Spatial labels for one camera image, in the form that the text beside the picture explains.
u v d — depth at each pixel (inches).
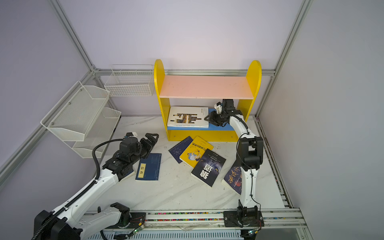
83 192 17.7
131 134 28.7
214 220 29.4
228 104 31.4
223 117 29.6
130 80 37.5
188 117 38.6
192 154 37.6
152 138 28.0
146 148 27.2
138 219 28.9
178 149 39.0
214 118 34.0
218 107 36.0
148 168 35.8
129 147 22.7
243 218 26.6
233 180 33.6
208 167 35.6
